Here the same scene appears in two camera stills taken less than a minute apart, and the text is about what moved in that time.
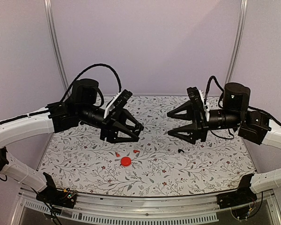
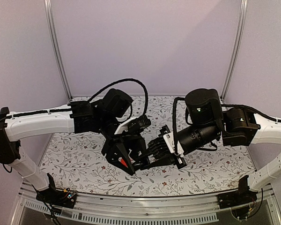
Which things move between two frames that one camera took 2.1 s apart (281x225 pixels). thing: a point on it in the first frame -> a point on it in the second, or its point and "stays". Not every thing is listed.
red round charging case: x=126 y=161 stays
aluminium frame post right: x=243 y=10 stays
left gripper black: x=108 y=129 -> x=134 y=142
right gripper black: x=200 y=127 -> x=158 y=145
